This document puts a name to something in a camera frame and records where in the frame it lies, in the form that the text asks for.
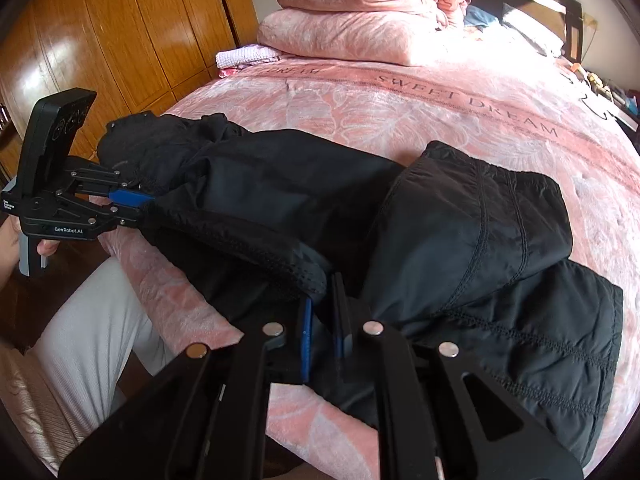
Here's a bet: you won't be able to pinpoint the white pink folded cloth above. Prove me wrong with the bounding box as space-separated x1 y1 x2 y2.
215 44 281 70

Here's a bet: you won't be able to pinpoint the lower pink pillow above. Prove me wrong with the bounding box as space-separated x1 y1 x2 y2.
257 9 480 66

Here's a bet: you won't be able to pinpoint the person's white trouser leg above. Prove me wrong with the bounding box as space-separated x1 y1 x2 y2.
29 258 175 438

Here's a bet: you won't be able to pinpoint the black padded pants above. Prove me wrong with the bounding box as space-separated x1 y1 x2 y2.
98 113 623 463

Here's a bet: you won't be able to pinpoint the orange wooden wardrobe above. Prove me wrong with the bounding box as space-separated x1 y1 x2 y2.
1 0 257 177

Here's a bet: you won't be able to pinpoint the person's left hand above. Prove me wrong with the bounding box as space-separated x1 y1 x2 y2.
0 213 61 291

